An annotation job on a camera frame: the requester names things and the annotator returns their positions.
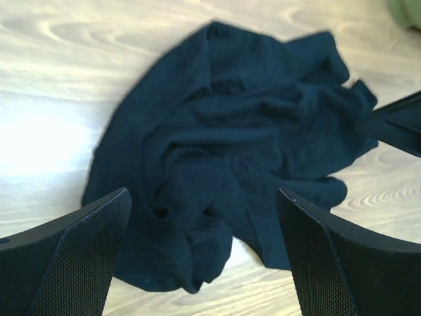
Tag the olive green plastic bin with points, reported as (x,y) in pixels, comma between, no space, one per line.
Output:
(406,13)

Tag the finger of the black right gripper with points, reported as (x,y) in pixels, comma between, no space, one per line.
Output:
(396,124)

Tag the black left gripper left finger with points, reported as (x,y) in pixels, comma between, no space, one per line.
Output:
(65,266)

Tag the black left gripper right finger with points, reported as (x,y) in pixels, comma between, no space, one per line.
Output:
(341,268)

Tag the black t-shirt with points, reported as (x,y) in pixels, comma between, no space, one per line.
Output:
(204,141)

